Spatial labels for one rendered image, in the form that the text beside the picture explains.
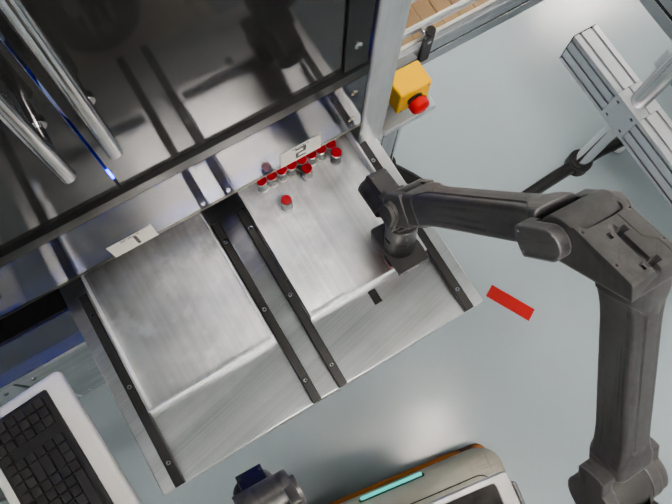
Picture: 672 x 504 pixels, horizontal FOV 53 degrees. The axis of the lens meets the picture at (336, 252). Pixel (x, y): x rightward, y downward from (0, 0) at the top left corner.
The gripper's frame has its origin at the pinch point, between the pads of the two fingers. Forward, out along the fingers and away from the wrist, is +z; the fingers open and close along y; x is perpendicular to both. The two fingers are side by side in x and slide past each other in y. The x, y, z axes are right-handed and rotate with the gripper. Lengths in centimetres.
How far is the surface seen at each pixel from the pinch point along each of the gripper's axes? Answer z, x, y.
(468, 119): 82, -70, 58
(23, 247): -33, 54, 20
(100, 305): -1, 54, 21
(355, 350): 3.8, 15.6, -10.1
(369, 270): 1.8, 5.2, 1.8
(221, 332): 1.3, 36.0, 5.4
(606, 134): 51, -86, 18
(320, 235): 0.2, 10.0, 12.7
